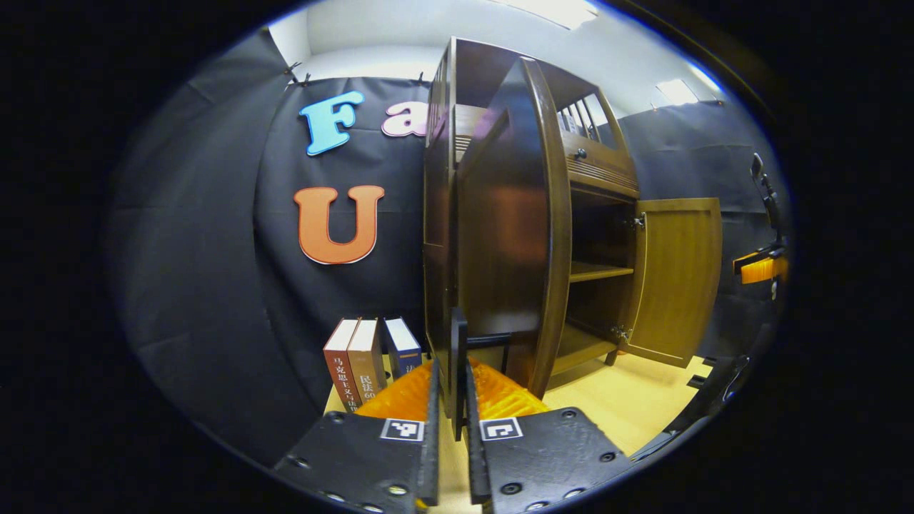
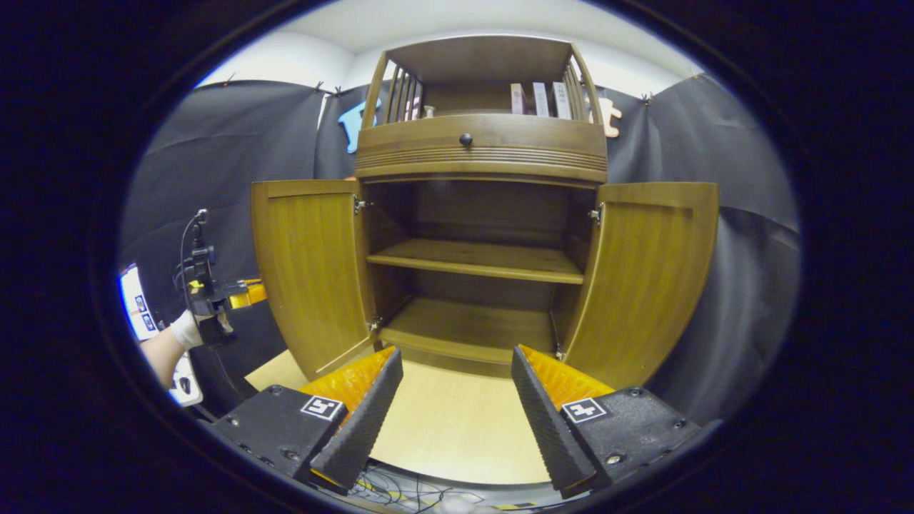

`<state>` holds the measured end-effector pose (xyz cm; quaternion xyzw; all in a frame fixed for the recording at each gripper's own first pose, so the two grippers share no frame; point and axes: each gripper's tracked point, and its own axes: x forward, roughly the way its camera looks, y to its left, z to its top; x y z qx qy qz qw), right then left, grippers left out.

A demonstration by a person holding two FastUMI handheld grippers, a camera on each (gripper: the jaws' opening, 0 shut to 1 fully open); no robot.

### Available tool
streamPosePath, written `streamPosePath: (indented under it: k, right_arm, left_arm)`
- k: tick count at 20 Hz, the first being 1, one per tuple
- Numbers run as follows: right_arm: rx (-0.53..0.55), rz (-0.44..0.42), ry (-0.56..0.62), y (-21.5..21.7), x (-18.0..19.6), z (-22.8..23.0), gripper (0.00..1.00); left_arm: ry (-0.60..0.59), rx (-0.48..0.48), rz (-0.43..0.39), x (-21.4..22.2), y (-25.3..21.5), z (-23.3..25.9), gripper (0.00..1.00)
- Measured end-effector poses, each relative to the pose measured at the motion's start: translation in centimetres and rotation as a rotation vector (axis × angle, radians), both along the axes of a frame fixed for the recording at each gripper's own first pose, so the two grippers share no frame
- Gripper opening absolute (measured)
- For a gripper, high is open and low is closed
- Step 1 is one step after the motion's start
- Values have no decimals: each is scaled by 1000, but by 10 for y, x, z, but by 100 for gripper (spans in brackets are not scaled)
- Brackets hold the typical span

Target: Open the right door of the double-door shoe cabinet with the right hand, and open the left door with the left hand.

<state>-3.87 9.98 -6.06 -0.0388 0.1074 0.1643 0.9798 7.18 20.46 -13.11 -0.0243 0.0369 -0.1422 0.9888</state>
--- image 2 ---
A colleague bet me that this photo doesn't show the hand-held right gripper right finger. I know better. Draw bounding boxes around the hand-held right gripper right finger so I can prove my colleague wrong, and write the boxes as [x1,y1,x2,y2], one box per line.
[511,345,704,499]

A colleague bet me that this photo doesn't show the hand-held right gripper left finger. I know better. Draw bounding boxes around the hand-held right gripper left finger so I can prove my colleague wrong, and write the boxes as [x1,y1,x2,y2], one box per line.
[207,347,404,495]

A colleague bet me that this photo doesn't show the wooden shoe cabinet door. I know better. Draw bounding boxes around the wooden shoe cabinet door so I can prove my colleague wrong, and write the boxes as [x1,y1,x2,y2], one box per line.
[561,181,720,390]
[250,178,378,381]

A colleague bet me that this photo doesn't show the wooden double-door shoe cabinet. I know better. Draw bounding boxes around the wooden double-door shoe cabinet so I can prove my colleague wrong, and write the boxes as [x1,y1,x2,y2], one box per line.
[250,34,720,392]

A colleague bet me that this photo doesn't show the wooden inner shelf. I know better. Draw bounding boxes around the wooden inner shelf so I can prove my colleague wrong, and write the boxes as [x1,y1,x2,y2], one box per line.
[366,238,585,285]

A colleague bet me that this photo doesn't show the black backdrop cloth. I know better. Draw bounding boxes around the black backdrop cloth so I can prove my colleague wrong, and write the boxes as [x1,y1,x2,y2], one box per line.
[120,71,802,425]

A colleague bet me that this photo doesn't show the tangle of black cables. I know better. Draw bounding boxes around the tangle of black cables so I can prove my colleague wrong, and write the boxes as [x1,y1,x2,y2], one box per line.
[353,464,501,512]

